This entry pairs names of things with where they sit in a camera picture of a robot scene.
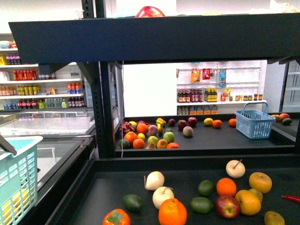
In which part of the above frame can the light teal shopping basket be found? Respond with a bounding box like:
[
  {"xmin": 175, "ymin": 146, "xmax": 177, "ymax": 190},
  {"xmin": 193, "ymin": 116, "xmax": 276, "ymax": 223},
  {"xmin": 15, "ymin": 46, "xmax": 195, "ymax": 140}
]
[{"xmin": 0, "ymin": 136, "xmax": 43, "ymax": 224}]

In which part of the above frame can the black upper shelf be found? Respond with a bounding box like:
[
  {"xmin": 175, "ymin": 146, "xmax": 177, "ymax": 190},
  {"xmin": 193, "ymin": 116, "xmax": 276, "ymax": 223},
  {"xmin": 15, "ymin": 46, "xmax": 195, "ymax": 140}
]
[{"xmin": 9, "ymin": 13, "xmax": 300, "ymax": 64}]

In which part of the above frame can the white onion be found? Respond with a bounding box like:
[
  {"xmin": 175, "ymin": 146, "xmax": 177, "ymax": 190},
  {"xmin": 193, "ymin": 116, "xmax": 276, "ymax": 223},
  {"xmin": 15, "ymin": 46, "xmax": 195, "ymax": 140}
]
[{"xmin": 144, "ymin": 171, "xmax": 165, "ymax": 191}]

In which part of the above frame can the white apple front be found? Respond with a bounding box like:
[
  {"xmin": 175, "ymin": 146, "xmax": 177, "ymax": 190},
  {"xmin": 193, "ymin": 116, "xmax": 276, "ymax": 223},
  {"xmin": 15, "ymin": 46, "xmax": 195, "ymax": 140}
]
[{"xmin": 152, "ymin": 186, "xmax": 174, "ymax": 209}]

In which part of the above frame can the white apple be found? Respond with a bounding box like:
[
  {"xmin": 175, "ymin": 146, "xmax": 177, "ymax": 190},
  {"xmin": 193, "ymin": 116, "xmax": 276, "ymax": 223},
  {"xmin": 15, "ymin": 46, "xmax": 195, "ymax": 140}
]
[
  {"xmin": 225, "ymin": 159, "xmax": 246, "ymax": 179},
  {"xmin": 152, "ymin": 186, "xmax": 174, "ymax": 209}
]

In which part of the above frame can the glass freezer chest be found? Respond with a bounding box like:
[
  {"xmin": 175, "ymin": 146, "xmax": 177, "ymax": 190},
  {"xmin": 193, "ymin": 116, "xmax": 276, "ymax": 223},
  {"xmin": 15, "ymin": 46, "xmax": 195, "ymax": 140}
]
[{"xmin": 0, "ymin": 108, "xmax": 97, "ymax": 188}]

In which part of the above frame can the dark green avocado left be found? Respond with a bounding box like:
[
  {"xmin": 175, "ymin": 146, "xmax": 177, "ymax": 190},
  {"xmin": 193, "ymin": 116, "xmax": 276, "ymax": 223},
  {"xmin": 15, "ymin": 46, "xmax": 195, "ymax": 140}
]
[{"xmin": 123, "ymin": 194, "xmax": 143, "ymax": 212}]

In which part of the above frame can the green lime upper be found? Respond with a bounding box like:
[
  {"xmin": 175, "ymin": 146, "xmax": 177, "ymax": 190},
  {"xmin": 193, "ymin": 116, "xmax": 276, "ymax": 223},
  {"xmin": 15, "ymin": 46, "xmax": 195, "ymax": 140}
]
[{"xmin": 198, "ymin": 180, "xmax": 214, "ymax": 196}]

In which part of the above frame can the green lime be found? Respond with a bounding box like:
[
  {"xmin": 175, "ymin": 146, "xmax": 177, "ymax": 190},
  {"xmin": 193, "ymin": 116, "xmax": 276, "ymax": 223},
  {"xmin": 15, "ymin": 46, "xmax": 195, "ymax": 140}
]
[
  {"xmin": 190, "ymin": 197, "xmax": 214, "ymax": 214},
  {"xmin": 198, "ymin": 180, "xmax": 214, "ymax": 196}
]

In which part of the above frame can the large orange front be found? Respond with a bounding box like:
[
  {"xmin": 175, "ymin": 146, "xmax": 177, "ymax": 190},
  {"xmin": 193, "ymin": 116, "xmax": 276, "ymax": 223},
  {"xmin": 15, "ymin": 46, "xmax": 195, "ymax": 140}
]
[{"xmin": 158, "ymin": 198, "xmax": 188, "ymax": 225}]

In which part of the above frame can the white apple back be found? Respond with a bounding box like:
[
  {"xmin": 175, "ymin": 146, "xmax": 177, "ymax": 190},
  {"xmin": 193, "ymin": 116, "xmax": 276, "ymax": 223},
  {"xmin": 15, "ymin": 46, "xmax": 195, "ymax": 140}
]
[{"xmin": 225, "ymin": 159, "xmax": 246, "ymax": 179}]

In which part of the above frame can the small mandarin orange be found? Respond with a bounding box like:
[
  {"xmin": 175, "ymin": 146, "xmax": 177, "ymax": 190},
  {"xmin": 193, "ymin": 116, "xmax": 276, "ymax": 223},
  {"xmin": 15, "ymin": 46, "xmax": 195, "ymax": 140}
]
[{"xmin": 216, "ymin": 178, "xmax": 237, "ymax": 197}]

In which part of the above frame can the green lime lower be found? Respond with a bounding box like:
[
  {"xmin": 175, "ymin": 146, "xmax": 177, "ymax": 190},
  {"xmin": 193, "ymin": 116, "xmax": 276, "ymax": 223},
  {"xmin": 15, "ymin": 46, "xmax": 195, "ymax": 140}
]
[{"xmin": 190, "ymin": 197, "xmax": 214, "ymax": 214}]

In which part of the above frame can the blue small basket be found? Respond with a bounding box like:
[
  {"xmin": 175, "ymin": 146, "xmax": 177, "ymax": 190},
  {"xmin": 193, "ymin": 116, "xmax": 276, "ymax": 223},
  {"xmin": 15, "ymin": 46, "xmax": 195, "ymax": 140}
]
[{"xmin": 234, "ymin": 102, "xmax": 276, "ymax": 139}]

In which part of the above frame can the orange persimmon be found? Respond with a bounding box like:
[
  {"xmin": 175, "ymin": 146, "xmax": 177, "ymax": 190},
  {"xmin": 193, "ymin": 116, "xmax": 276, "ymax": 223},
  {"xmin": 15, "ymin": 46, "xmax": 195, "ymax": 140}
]
[{"xmin": 102, "ymin": 209, "xmax": 131, "ymax": 225}]

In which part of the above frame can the red apple centre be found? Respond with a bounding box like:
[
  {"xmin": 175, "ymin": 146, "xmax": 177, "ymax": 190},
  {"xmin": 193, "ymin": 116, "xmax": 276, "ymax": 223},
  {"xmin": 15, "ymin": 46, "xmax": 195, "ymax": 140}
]
[{"xmin": 215, "ymin": 195, "xmax": 240, "ymax": 219}]

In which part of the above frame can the golden round pear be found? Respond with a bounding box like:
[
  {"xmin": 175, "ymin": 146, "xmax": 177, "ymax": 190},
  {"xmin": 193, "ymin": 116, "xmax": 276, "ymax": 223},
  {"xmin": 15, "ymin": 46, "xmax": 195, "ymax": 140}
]
[{"xmin": 249, "ymin": 172, "xmax": 272, "ymax": 194}]

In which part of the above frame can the yellow orange fruit centre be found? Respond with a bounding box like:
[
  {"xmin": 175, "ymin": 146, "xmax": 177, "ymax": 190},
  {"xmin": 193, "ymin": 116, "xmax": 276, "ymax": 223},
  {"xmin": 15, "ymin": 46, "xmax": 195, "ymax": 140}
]
[{"xmin": 235, "ymin": 190, "xmax": 261, "ymax": 216}]

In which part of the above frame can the greenish kiwi behind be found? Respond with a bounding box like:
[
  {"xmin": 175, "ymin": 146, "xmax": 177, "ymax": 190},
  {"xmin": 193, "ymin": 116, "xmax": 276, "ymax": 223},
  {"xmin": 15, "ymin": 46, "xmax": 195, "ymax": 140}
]
[{"xmin": 249, "ymin": 188, "xmax": 263, "ymax": 202}]

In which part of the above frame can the brown kiwi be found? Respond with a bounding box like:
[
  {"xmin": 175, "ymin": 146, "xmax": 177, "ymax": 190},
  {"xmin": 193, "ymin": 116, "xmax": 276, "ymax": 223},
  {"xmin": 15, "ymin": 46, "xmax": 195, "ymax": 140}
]
[{"xmin": 264, "ymin": 211, "xmax": 285, "ymax": 225}]

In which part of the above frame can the red chili pepper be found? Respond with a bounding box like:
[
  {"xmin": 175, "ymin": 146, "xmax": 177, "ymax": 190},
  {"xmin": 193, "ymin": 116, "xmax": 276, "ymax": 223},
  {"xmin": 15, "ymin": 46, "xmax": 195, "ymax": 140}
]
[{"xmin": 281, "ymin": 195, "xmax": 300, "ymax": 203}]

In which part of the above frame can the black shelf post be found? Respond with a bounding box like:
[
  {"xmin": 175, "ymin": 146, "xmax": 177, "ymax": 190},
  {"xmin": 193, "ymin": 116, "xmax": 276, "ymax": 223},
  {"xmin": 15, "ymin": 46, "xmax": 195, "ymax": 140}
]
[{"xmin": 81, "ymin": 0, "xmax": 117, "ymax": 159}]

